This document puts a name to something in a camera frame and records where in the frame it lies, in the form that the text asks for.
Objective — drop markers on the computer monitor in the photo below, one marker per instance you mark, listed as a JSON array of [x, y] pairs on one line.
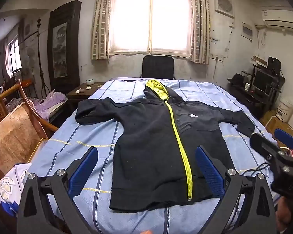
[[262, 81]]

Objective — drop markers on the black iron coat stand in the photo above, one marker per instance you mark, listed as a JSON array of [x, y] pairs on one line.
[[33, 67]]

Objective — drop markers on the wooden chair with cushion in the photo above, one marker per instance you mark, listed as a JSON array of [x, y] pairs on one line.
[[21, 131]]

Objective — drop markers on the white air conditioner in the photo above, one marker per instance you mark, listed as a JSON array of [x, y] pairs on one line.
[[278, 19]]

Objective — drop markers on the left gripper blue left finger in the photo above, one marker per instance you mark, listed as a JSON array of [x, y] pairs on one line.
[[80, 170]]

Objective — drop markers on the purple clothes pile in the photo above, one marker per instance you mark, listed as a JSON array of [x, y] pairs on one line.
[[44, 107]]

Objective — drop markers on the dark wooden side table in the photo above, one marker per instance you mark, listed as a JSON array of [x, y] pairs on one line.
[[81, 93]]

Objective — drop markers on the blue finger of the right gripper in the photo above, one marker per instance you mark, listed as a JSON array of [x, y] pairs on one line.
[[263, 147], [284, 137]]

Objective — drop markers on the white plastic bucket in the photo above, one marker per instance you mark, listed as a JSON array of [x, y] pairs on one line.
[[284, 110]]

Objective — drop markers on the black hoodie yellow zipper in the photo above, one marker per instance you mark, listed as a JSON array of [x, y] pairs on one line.
[[154, 159]]

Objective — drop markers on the checkered curtain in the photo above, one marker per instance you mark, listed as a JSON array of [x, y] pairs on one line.
[[201, 27], [100, 30]]

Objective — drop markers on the right checkered curtain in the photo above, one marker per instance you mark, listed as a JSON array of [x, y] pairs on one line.
[[201, 27]]

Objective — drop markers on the wall ventilation fan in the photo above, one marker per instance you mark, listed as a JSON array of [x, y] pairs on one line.
[[224, 7]]

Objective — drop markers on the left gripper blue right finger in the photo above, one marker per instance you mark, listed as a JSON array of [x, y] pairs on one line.
[[212, 175]]

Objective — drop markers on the dark framed landscape painting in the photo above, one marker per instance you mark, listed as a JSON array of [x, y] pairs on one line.
[[62, 47]]

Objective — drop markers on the black hat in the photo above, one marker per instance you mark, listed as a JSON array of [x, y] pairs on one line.
[[237, 80]]

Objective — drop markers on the left checkered curtain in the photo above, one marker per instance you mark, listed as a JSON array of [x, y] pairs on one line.
[[100, 30]]

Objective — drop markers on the black computer desk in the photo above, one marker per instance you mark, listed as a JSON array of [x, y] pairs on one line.
[[256, 101]]

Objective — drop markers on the black office chair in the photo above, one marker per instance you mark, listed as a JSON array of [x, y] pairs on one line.
[[158, 67]]

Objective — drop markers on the small white jar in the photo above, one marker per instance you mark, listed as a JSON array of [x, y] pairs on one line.
[[90, 82]]

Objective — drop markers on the bright window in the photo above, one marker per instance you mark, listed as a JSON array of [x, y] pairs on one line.
[[151, 27]]

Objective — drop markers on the white patterned pillow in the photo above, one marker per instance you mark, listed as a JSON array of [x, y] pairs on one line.
[[11, 187]]

